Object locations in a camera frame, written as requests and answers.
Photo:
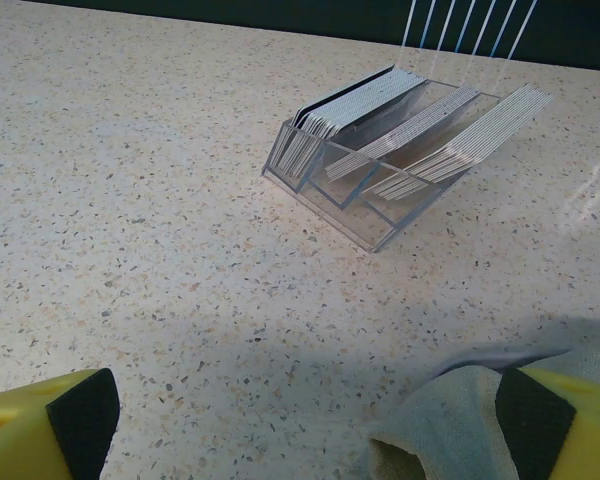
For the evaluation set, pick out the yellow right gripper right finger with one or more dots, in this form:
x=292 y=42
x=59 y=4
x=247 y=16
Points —
x=570 y=430

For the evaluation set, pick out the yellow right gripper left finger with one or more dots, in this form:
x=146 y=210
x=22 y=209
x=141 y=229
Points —
x=25 y=435

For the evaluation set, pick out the beige card stack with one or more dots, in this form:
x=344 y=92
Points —
x=480 y=135

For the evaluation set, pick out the black card stack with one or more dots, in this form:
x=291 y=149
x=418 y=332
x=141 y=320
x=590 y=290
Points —
x=360 y=100

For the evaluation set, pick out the beige cloth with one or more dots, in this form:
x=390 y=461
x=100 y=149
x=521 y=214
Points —
x=445 y=420

